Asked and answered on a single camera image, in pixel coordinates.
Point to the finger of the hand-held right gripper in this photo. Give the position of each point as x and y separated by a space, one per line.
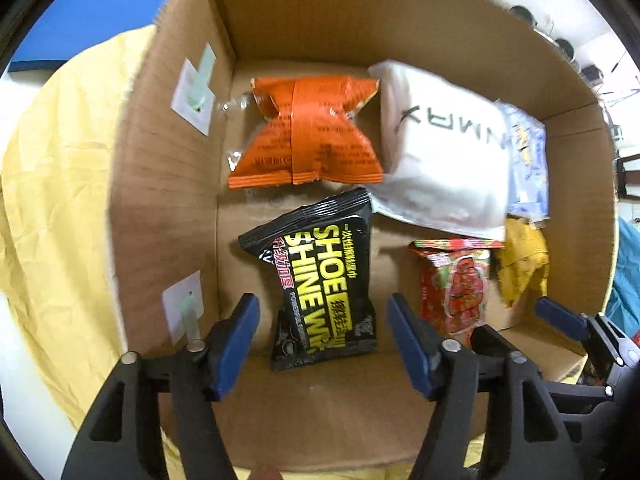
557 312
575 391

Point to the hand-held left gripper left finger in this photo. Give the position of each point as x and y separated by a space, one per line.
235 345

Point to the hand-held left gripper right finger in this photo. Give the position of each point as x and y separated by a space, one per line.
410 345

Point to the yellow snack packet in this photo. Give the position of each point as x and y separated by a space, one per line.
520 255

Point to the red snack packet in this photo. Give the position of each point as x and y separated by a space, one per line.
460 285

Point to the black wipes packet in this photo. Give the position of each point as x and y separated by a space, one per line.
320 280

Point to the light blue tissue packet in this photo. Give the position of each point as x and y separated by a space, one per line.
527 160

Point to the white soft packet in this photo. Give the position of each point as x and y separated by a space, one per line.
440 160

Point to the orange snack packet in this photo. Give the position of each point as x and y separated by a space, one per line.
310 135

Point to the cardboard box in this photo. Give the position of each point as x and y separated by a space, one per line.
350 20

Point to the blue blanket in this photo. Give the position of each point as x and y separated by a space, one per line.
627 280

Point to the dark wooden chair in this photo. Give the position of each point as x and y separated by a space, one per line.
627 175

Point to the yellow tablecloth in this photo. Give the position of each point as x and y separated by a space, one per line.
60 185

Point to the short barbell with plates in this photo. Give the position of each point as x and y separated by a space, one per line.
565 47

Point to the blue folded mat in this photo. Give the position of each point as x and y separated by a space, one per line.
75 10

